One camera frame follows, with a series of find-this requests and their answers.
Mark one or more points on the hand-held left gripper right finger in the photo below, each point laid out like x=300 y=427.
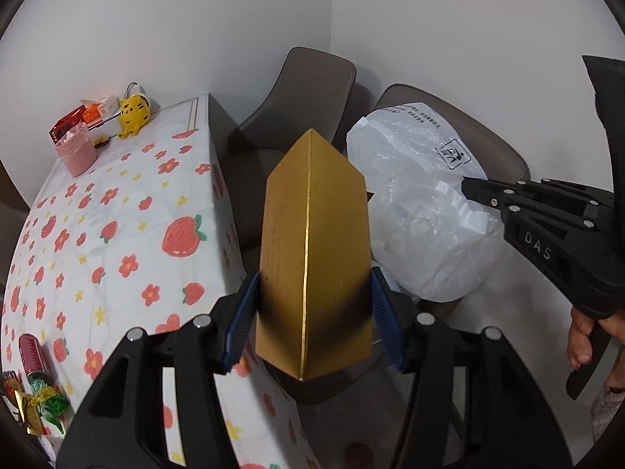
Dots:
x=386 y=322

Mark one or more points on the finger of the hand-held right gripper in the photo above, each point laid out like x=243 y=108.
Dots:
x=537 y=190
x=547 y=215

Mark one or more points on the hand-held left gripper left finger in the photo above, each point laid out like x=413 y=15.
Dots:
x=240 y=322

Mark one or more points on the gold cardboard box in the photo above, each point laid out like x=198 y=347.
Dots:
x=312 y=254

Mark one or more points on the white plastic bag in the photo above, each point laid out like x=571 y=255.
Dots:
x=420 y=195

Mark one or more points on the green snack wrapper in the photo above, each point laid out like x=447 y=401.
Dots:
x=53 y=408

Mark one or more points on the person's right hand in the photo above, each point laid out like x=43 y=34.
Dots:
x=581 y=342

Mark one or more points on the floral strawberry tablecloth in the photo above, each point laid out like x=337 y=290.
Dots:
x=122 y=234

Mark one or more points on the person's patterned clothing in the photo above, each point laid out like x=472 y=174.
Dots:
x=608 y=415

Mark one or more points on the red drink can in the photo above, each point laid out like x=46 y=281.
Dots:
x=34 y=359

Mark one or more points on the yellow tiger toy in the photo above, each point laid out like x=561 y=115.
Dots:
x=133 y=115

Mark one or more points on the pink cup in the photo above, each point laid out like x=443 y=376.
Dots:
x=77 y=154

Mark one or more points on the brown foil wrapper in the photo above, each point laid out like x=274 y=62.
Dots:
x=9 y=386

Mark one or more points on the white and orange box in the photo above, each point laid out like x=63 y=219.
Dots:
x=100 y=107

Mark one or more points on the red and orange packets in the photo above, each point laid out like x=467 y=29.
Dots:
x=66 y=124

